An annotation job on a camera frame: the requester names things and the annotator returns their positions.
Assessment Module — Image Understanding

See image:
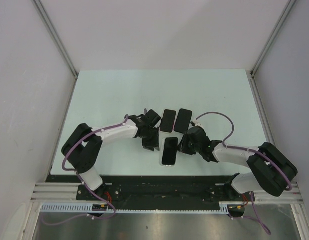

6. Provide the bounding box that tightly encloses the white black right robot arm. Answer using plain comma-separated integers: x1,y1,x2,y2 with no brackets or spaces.
178,126,298,201

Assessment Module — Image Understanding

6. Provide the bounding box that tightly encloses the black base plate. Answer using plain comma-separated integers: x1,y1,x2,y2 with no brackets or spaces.
46,175,252,209

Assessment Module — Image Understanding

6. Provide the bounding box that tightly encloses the clear magsafe phone case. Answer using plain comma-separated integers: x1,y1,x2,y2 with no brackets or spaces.
159,131,179,167

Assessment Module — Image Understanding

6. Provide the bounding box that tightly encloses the grey slotted cable duct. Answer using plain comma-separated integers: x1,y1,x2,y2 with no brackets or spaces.
40,202,244,215

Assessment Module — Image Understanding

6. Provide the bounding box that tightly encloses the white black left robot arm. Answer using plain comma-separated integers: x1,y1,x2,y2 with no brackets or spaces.
61,109,162,200

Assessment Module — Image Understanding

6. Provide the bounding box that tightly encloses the black phone case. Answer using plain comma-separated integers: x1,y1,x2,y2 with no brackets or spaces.
173,108,194,134

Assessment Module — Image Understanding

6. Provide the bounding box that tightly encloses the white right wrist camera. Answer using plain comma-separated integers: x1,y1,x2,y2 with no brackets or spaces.
190,120,204,129

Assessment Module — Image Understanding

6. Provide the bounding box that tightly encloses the beige ring phone case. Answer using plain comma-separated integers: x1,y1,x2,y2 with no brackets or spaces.
159,109,177,134

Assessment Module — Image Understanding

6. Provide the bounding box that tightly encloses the black smartphone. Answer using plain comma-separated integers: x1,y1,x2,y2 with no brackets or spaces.
160,109,177,133

